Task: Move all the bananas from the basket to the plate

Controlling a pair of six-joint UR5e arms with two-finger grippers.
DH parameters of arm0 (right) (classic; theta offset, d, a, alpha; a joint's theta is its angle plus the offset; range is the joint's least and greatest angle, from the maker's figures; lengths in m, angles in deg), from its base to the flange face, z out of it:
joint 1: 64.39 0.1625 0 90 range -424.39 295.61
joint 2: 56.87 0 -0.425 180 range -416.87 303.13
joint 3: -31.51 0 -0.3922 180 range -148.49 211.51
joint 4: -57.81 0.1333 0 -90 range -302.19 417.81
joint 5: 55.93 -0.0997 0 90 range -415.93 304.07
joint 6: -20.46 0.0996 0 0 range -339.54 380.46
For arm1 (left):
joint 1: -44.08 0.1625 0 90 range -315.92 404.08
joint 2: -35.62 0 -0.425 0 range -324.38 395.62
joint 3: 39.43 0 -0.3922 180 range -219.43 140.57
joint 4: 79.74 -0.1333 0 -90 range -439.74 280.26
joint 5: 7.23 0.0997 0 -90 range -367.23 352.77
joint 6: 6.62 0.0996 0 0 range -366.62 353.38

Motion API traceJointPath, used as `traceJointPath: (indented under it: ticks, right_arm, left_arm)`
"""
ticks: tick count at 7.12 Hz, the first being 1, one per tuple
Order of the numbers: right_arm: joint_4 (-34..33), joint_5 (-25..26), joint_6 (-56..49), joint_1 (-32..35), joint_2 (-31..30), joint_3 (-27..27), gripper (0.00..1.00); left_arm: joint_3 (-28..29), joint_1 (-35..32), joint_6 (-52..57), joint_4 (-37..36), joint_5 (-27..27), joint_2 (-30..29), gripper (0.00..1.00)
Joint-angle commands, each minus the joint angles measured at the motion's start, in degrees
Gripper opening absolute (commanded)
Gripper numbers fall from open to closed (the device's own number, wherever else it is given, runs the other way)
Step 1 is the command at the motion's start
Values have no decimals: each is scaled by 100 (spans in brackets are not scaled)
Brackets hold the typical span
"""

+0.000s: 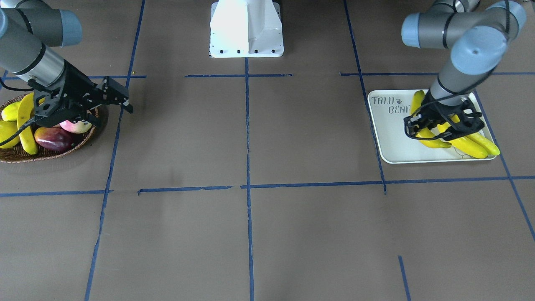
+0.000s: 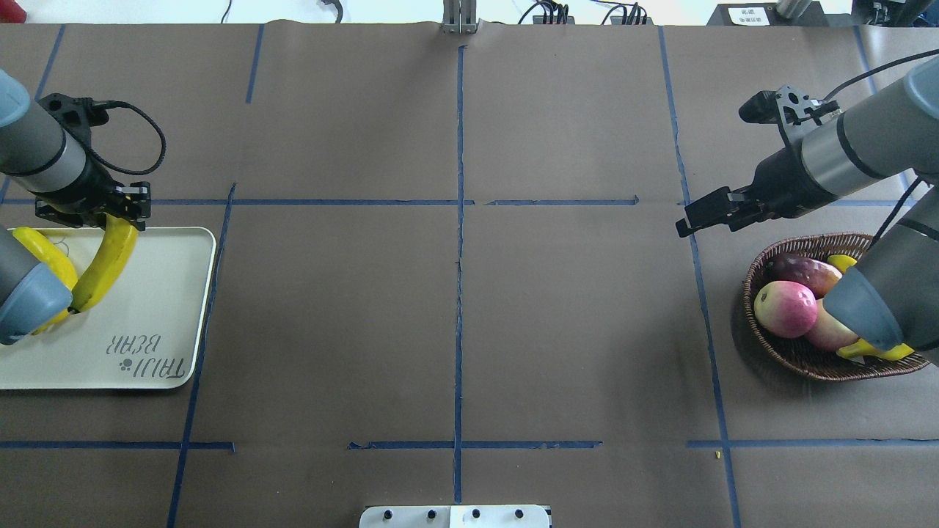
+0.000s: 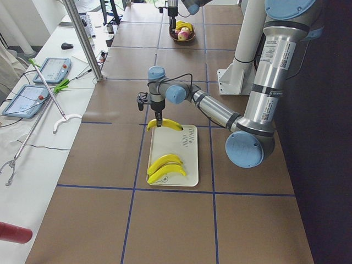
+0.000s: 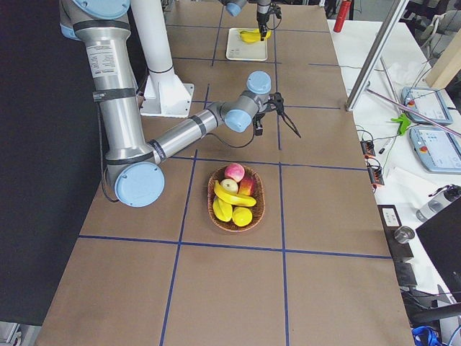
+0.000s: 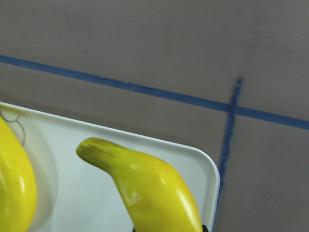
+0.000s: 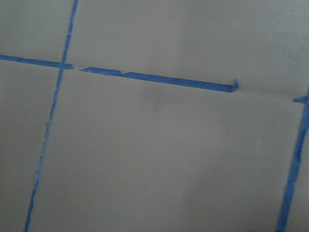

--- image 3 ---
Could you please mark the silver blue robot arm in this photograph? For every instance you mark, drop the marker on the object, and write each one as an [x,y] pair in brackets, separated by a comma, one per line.
[192,6]
[268,37]

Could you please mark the lower teach pendant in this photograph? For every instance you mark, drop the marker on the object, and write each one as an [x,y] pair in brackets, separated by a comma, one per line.
[27,102]

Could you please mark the white plastic hook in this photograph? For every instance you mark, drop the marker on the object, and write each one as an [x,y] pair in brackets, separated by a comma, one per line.
[64,121]

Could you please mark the white bear print tray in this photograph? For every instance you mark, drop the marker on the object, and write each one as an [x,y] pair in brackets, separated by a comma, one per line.
[183,143]

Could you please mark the red pink apple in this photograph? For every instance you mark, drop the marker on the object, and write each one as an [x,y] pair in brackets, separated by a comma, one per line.
[183,36]

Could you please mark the brown woven basket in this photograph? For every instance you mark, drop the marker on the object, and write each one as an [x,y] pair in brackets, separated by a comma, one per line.
[174,37]

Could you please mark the pale green apple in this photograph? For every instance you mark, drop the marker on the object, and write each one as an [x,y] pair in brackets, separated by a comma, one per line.
[185,29]

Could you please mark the teach pendant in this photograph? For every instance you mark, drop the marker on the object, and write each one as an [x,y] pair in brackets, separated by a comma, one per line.
[54,70]
[27,102]

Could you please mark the red fire extinguisher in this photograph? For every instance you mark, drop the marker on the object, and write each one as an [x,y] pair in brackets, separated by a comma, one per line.
[15,234]

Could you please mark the aluminium frame post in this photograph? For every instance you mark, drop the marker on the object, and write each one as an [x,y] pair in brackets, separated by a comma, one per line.
[83,38]

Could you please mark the yellow banana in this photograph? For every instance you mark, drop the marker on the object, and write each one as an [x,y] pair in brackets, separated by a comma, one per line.
[164,160]
[155,174]
[182,24]
[164,123]

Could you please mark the metal rod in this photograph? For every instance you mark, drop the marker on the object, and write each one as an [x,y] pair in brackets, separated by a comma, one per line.
[32,62]

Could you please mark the black computer mouse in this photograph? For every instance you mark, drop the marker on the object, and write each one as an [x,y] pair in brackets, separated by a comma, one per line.
[66,46]

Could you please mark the upper teach pendant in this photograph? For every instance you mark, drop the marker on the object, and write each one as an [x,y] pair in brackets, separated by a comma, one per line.
[54,70]

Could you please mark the green plastic clamp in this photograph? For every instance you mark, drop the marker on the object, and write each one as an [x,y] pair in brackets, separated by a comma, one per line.
[59,87]

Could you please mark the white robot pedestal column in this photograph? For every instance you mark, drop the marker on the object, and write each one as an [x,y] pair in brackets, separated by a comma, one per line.
[238,78]

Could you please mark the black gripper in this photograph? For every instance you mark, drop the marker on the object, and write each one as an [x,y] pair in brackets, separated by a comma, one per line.
[172,12]
[158,105]

